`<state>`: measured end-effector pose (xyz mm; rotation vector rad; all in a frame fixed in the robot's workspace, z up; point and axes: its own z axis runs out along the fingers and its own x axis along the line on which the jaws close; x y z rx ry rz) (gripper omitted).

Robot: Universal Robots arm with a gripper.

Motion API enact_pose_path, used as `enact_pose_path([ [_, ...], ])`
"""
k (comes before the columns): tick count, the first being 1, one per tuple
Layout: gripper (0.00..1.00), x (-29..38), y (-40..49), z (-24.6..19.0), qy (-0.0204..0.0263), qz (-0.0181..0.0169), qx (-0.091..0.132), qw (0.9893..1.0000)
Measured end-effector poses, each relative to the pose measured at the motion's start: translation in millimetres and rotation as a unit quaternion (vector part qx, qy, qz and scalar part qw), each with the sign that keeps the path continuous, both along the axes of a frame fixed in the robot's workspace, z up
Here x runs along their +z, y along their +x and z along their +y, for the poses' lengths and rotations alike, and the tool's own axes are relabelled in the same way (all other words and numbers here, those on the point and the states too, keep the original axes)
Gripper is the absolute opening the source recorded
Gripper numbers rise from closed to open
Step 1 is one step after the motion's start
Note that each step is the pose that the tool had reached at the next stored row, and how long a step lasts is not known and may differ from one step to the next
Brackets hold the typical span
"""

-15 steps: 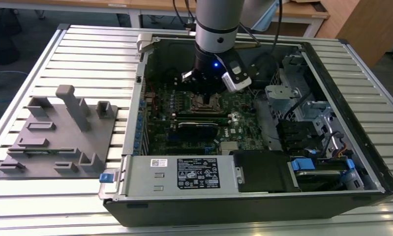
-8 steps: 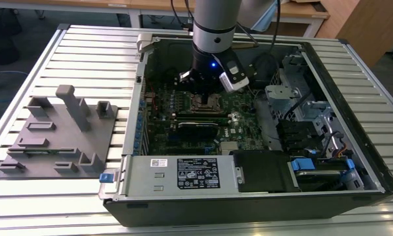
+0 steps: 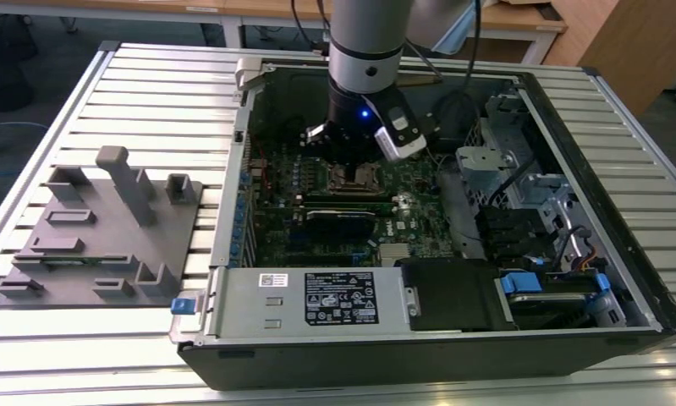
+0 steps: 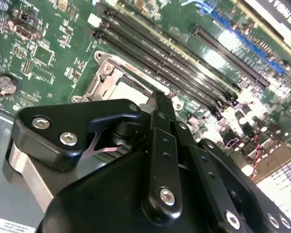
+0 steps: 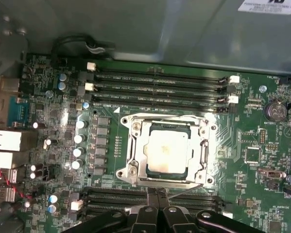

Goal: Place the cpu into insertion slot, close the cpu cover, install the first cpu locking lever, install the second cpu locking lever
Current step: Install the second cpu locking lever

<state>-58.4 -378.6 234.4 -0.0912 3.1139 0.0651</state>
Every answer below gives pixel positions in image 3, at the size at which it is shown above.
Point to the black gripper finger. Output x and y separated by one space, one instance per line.
354 173
317 134

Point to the silver CPU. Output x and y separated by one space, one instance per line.
369 174

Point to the metal locking lever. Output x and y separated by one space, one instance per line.
356 190

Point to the black RAM slot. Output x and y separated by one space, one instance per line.
344 205
344 195

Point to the black graphics card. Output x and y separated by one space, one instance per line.
341 228

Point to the copper coloured tube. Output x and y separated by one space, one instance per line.
422 80

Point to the green motherboard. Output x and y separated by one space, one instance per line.
422 228

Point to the silver chipset heatsink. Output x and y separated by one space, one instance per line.
394 250

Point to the grey case latch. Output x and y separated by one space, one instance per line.
248 69

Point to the silver drive cage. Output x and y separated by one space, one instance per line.
482 162

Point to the silver power supply unit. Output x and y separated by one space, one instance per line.
242 304

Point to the wooden desk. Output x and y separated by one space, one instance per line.
90 6
513 23

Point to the blue disk carrier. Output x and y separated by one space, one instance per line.
521 282

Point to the blue plastic latch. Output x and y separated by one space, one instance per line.
182 305

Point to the black PC case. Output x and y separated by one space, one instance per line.
372 363

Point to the grey parts rack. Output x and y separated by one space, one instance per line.
113 254

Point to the blue plastic clip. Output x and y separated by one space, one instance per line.
602 282

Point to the green RAM stick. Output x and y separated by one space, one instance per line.
67 263

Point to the wooden cabinet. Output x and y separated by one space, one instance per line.
642 42

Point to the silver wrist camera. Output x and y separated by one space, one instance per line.
402 139

